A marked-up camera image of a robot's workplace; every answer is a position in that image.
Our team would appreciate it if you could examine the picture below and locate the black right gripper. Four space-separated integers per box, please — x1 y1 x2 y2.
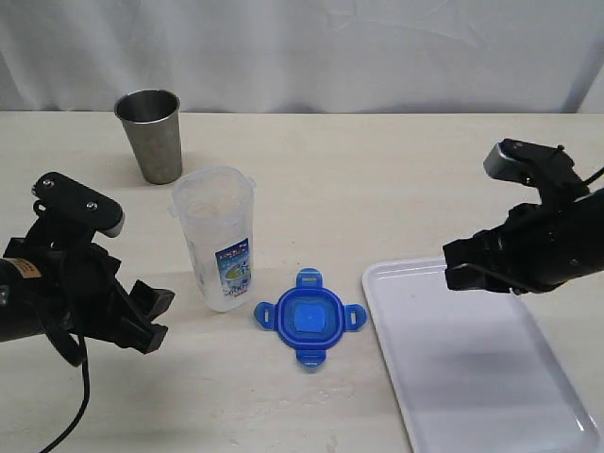
443 189 603 294

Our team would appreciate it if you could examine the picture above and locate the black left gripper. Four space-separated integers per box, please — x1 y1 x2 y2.
2 221 176 354

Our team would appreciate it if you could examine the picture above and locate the white rectangular tray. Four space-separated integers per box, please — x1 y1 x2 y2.
362 259 603 452

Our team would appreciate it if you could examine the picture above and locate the blue snap-lock lid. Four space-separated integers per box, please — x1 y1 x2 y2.
253 267 368 372

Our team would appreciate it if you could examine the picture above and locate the stainless steel cup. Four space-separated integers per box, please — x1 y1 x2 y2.
114 89 183 185

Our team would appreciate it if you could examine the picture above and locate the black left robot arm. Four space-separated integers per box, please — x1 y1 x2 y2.
1 226 175 366

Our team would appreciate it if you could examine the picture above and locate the clear plastic tall container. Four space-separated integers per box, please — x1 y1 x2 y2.
170 165 255 312

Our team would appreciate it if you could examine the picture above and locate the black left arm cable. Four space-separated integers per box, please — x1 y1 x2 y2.
32 254 92 453

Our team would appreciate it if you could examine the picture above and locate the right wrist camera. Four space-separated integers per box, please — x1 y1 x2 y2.
483 139 590 205

